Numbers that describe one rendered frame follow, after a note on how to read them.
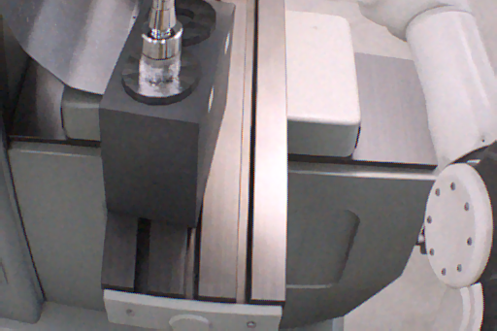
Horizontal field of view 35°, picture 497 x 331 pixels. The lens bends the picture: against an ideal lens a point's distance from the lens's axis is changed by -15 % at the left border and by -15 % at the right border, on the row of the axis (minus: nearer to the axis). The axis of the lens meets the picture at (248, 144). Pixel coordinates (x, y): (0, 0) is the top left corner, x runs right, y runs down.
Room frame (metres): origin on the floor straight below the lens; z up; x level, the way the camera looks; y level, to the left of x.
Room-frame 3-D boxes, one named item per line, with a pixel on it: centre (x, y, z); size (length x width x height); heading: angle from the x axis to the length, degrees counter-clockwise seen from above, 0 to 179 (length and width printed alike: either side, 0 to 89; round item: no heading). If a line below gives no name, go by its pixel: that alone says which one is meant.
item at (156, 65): (0.72, 0.11, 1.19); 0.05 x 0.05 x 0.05
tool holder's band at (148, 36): (0.72, 0.11, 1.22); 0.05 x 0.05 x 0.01
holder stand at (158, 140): (0.77, 0.10, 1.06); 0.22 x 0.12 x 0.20; 175
